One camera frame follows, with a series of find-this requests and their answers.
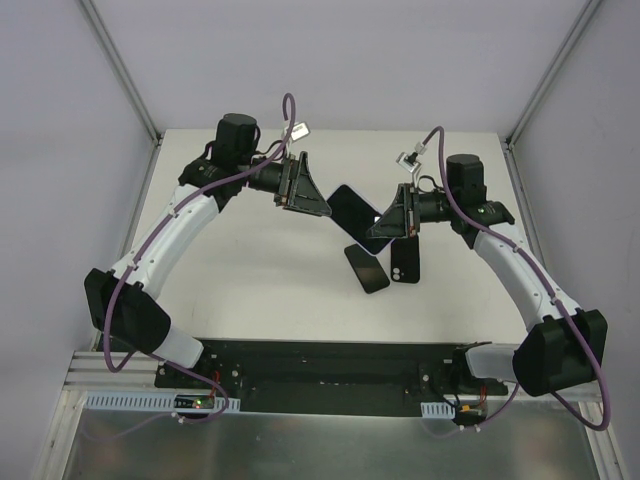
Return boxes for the purple cable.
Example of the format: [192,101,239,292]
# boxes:
[103,92,304,374]
[414,125,612,434]

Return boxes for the right white cable duct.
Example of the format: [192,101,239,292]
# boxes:
[420,402,456,420]

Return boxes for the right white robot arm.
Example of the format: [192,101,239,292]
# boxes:
[366,154,608,397]

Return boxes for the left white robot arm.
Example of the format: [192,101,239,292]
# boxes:
[84,113,331,369]

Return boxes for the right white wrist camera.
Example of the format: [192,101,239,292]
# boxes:
[396,143,427,174]

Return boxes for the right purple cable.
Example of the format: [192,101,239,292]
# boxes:
[414,125,612,434]

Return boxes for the aluminium frame rail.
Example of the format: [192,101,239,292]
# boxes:
[63,351,158,391]

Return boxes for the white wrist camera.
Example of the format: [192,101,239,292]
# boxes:
[396,143,427,174]
[282,122,311,144]

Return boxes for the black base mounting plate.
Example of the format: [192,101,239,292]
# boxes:
[154,340,508,417]

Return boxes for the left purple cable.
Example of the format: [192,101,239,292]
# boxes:
[103,92,304,374]

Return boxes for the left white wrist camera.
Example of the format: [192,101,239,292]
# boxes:
[282,122,311,144]

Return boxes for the black phone case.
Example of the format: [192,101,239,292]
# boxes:
[390,236,421,284]

